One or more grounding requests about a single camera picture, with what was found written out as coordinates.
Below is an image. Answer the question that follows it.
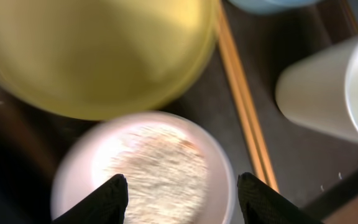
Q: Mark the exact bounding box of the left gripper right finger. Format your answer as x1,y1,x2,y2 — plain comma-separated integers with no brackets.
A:
237,172,322,224

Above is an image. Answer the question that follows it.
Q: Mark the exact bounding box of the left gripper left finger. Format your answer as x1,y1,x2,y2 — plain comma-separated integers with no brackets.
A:
52,174,129,224

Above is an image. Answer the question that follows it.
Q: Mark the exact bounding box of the wooden chopstick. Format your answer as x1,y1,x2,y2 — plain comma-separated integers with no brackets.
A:
219,2,279,192
219,17,267,182

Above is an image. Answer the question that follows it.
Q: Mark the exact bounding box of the white rice bowl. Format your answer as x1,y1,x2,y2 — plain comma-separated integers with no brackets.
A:
50,111,236,224

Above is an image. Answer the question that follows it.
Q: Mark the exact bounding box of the rice and nutshell pile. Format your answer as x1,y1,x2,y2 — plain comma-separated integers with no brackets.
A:
104,123,208,224

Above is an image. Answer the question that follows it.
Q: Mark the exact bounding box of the white cup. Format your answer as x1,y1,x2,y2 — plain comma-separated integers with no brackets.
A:
275,37,358,143

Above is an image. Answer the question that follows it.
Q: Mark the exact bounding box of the yellow plate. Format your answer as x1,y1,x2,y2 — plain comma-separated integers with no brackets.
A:
0,0,219,120

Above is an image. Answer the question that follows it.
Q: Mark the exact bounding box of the light blue bowl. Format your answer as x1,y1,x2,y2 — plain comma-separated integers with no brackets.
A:
228,0,321,15

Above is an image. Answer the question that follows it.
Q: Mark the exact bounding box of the brown serving tray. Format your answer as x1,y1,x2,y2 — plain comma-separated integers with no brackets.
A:
0,1,358,223

